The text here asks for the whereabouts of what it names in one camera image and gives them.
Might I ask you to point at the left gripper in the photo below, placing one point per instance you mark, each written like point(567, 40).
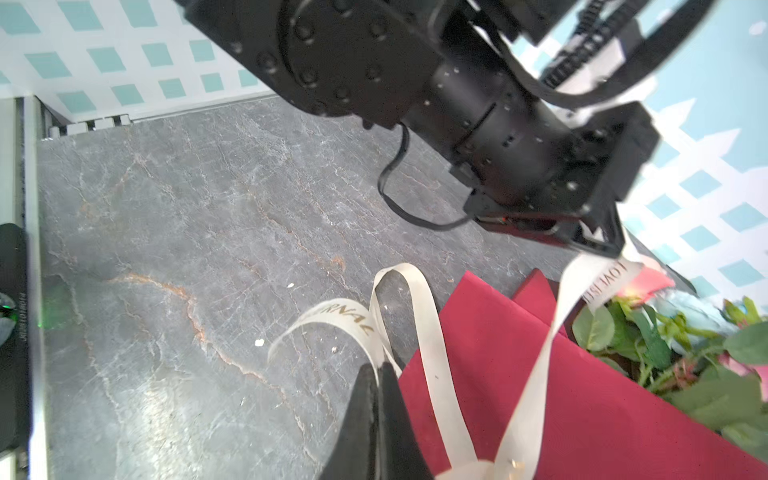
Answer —
point(531, 175)

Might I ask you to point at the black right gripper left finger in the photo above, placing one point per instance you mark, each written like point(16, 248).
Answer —
point(354, 454)

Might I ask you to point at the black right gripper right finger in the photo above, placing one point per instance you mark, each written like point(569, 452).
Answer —
point(398, 453)

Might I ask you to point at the cream ribbon strip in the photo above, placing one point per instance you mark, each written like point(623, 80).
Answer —
point(519, 452)

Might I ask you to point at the pink orange fake rose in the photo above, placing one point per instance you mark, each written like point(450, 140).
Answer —
point(651, 280)

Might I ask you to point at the dark red wrapping paper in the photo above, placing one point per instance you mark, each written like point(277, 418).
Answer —
point(599, 424)

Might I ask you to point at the light blue fake flower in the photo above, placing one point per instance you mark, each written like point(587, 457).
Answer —
point(670, 346)

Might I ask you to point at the small pink fake rose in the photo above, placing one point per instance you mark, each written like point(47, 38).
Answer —
point(744, 370)

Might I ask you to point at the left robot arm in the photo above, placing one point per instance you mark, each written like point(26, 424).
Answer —
point(372, 59)

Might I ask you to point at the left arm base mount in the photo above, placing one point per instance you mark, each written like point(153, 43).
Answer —
point(15, 363)

